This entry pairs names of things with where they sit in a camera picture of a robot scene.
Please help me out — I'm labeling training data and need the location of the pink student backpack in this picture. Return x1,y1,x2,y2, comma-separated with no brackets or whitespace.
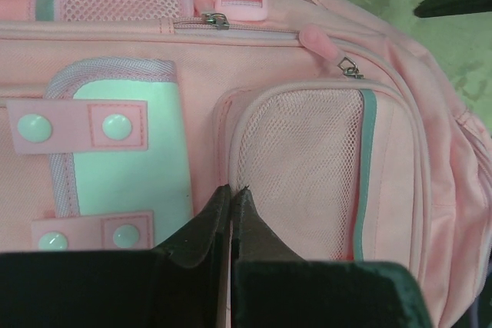
1,0,491,327

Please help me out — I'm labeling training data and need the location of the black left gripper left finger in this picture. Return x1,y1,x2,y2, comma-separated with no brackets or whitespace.
1,185,231,327

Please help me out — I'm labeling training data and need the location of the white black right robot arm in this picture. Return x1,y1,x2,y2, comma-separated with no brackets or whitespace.
414,0,492,18

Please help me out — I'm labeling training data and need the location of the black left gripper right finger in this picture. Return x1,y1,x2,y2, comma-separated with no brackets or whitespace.
231,188,432,327

